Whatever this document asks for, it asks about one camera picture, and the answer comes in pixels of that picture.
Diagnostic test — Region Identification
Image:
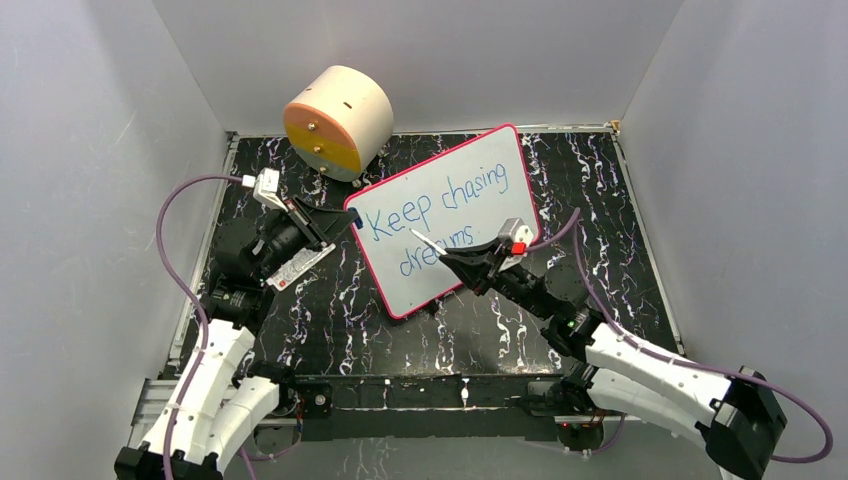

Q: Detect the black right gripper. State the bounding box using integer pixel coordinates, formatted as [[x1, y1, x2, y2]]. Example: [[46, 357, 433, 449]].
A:
[[440, 237, 553, 322]]

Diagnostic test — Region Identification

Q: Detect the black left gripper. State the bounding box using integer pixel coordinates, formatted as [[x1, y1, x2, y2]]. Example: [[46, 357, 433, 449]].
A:
[[253, 195, 358, 282]]

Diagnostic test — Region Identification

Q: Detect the blue marker cap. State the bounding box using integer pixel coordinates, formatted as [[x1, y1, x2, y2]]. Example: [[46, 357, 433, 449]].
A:
[[351, 208, 364, 230]]

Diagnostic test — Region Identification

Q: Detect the white whiteboard marker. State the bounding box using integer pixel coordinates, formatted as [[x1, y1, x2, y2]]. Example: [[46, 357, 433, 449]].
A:
[[410, 229, 447, 257]]

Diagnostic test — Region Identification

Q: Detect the pink framed whiteboard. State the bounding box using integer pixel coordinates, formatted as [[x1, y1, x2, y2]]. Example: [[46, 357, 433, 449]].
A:
[[344, 124, 540, 319]]

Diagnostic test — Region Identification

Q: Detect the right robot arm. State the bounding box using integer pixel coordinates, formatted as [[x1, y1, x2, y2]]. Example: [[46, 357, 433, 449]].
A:
[[438, 240, 787, 479]]

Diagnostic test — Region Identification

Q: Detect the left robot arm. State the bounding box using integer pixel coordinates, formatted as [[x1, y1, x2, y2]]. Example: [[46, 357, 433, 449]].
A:
[[114, 197, 362, 479]]

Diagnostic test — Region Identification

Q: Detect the clear plastic marker package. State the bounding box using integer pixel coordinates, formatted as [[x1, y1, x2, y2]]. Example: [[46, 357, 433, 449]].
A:
[[264, 244, 336, 292]]

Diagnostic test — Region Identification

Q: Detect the round pastel drawer cabinet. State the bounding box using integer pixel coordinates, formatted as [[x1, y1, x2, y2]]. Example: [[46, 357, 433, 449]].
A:
[[282, 65, 394, 183]]

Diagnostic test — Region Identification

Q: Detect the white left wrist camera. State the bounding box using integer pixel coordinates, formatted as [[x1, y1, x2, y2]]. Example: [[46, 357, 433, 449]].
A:
[[241, 168, 288, 212]]

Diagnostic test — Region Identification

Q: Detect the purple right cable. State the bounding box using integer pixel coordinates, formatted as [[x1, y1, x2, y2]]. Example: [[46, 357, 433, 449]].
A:
[[526, 207, 834, 465]]

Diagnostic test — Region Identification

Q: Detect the purple cable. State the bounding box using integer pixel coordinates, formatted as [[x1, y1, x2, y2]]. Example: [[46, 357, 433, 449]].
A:
[[156, 174, 303, 480], [526, 207, 834, 465]]

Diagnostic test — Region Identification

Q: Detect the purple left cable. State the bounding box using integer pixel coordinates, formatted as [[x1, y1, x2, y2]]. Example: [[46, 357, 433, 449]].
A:
[[156, 174, 303, 480]]

